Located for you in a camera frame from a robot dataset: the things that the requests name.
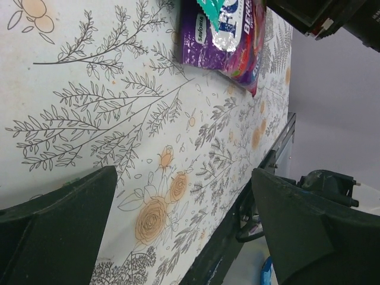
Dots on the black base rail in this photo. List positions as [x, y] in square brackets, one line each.
[237, 249]

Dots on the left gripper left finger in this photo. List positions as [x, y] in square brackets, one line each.
[55, 238]

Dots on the teal Fox's mint bag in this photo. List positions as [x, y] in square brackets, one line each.
[215, 12]

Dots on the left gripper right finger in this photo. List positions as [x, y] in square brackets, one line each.
[313, 240]

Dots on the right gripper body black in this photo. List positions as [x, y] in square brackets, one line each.
[321, 19]

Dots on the floral table mat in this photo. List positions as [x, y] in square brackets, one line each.
[86, 84]

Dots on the purple Fox's berries bag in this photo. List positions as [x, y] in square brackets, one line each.
[236, 52]

